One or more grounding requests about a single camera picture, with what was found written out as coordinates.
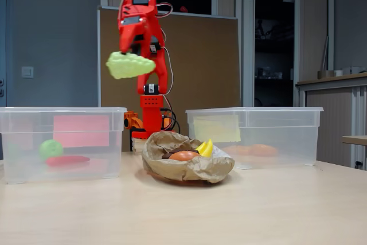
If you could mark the pink sticky note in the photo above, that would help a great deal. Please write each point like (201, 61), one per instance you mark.
(81, 131)

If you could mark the clear plastic film bag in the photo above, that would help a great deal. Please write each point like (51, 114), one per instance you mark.
(222, 153)

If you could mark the brown tape roll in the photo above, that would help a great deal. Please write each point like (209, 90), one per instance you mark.
(325, 74)

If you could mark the yellow toy banana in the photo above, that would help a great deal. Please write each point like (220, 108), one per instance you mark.
(206, 149)

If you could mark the red robot arm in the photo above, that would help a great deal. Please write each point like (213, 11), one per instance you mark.
(155, 84)

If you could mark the wooden base block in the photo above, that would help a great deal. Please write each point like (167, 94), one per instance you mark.
(138, 144)

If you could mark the red toy chili pepper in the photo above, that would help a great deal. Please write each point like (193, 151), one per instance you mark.
(68, 160)

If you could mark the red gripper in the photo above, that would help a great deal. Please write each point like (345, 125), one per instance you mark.
(128, 33)

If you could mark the beige side table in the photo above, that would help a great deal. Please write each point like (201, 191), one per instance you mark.
(355, 140)

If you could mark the yellow-green sticky note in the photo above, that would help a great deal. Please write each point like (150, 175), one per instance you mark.
(218, 127)

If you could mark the white cups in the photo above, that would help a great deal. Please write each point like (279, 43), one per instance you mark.
(351, 70)

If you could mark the orange printed clamp part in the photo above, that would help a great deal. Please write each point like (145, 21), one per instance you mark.
(132, 121)

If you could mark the clear plastic bin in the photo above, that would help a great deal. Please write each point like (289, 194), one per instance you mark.
(281, 130)
(28, 130)

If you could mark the crumpled brown paper bag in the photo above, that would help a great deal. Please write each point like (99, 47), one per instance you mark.
(183, 169)

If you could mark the white light switch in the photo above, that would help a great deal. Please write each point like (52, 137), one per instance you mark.
(27, 72)

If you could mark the light green toy lettuce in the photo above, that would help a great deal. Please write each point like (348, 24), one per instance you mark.
(130, 65)

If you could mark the grey roller-door cabinet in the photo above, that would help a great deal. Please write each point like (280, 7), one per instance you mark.
(335, 113)

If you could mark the brown cork board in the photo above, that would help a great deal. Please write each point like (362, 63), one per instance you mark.
(200, 70)

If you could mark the orange toy waffle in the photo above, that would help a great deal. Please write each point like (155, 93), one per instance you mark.
(238, 150)

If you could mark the green toy apple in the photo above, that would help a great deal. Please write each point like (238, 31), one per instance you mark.
(51, 149)

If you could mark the brown toy donut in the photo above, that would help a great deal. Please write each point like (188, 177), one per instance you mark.
(185, 156)

